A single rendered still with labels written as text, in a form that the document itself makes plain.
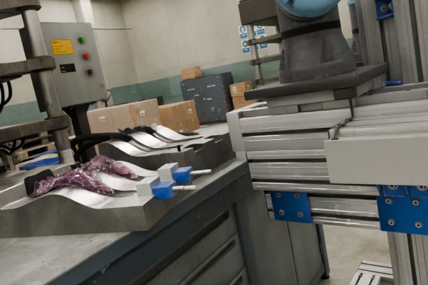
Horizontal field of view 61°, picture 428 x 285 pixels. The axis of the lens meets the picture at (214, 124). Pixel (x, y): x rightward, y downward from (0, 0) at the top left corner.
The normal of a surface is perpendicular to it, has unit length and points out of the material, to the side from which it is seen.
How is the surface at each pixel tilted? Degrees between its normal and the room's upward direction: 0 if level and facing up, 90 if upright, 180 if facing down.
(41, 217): 90
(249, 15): 90
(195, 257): 90
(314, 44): 72
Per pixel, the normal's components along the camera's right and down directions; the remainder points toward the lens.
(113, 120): -0.51, 0.10
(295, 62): -0.71, -0.07
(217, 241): 0.81, -0.08
